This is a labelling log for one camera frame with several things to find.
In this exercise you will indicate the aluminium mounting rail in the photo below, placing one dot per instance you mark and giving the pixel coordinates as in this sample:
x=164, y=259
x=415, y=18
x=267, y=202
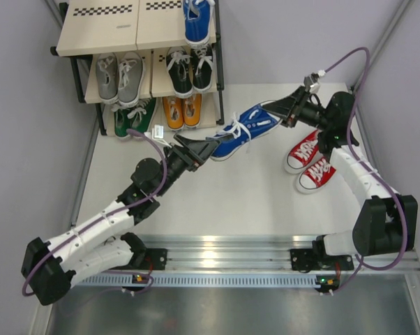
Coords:
x=211, y=254

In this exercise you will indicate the grey slotted cable duct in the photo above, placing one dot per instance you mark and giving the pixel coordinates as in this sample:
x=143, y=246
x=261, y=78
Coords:
x=164, y=280

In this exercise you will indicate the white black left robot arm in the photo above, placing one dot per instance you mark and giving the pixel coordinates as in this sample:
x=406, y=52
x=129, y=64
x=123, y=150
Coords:
x=51, y=268

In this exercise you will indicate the grey sneaker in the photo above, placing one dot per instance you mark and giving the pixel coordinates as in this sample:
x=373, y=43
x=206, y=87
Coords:
x=131, y=74
x=107, y=77

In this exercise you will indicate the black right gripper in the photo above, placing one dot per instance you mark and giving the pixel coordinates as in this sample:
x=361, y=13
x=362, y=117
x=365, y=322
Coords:
x=289, y=109

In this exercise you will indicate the black sneaker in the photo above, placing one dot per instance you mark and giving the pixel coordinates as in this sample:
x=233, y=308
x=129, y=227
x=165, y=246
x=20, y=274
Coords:
x=202, y=60
x=177, y=64

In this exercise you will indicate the red sneaker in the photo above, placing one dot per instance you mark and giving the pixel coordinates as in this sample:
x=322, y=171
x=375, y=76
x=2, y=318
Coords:
x=302, y=154
x=315, y=177

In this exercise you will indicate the green sneaker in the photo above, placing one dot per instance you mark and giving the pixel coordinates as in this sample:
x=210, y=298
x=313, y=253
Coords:
x=121, y=121
x=142, y=114

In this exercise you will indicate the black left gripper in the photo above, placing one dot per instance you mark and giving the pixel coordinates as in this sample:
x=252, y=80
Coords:
x=192, y=153

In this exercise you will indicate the orange sneaker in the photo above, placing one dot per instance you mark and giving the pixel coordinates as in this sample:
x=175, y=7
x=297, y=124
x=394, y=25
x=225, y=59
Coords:
x=173, y=111
x=192, y=110

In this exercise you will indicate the blue sneaker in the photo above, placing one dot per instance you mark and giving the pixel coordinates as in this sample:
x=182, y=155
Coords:
x=251, y=124
x=197, y=18

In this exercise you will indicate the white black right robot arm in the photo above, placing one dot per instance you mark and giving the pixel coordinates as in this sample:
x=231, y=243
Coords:
x=387, y=220

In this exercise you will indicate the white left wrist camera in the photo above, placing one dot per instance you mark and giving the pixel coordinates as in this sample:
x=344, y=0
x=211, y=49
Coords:
x=156, y=134

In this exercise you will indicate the beige black shoe shelf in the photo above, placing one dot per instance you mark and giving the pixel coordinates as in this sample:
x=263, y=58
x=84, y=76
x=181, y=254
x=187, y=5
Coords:
x=90, y=28

